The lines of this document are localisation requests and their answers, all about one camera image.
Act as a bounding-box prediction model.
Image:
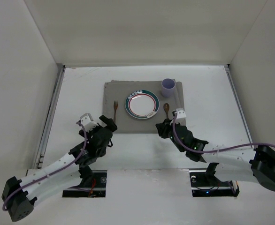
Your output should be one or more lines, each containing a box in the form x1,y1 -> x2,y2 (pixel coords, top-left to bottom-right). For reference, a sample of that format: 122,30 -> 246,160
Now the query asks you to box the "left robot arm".
1,113 -> 117,222

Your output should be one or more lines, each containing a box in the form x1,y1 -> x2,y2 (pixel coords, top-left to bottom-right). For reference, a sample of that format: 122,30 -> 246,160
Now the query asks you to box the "brown wooden fork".
113,100 -> 118,123

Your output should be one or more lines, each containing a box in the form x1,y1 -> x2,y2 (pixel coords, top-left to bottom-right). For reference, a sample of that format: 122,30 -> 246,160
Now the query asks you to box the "purple cable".
2,121 -> 89,211
172,112 -> 275,157

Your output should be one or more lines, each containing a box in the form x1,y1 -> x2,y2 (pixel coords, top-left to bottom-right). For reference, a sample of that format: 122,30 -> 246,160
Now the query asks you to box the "grey cloth placemat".
102,80 -> 184,134

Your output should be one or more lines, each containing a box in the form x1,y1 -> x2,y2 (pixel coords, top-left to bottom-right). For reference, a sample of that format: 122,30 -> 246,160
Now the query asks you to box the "brown wooden spoon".
163,103 -> 170,119

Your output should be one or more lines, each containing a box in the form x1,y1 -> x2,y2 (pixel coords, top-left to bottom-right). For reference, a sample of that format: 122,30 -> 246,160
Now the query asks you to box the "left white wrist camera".
78,113 -> 98,132

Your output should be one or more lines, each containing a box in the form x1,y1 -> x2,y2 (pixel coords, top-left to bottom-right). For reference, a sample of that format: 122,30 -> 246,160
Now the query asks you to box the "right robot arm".
155,119 -> 275,192

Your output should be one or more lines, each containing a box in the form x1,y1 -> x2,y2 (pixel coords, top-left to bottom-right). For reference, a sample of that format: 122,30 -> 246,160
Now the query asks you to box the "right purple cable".
172,112 -> 275,157

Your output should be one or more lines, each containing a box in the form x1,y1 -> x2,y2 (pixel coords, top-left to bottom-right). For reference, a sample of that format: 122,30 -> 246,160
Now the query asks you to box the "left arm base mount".
62,170 -> 107,198

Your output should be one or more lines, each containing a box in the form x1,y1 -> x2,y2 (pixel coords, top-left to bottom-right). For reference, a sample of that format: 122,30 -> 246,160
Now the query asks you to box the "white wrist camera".
78,113 -> 98,132
172,108 -> 186,123

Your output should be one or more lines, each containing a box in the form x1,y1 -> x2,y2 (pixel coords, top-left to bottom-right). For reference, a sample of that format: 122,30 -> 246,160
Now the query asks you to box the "purple plastic cup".
161,78 -> 176,98

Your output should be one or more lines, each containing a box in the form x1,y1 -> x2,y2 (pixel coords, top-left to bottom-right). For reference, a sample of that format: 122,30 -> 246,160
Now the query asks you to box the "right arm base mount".
189,163 -> 240,197

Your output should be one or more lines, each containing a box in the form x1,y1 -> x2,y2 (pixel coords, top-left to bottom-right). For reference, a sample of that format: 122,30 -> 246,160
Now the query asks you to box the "white plate green red rim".
125,90 -> 160,120

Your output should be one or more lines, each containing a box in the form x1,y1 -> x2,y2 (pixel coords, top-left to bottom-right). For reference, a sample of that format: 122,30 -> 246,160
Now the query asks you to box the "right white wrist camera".
172,108 -> 186,123

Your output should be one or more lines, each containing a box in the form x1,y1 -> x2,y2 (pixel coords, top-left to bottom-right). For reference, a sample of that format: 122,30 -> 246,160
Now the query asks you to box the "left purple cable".
2,121 -> 89,211

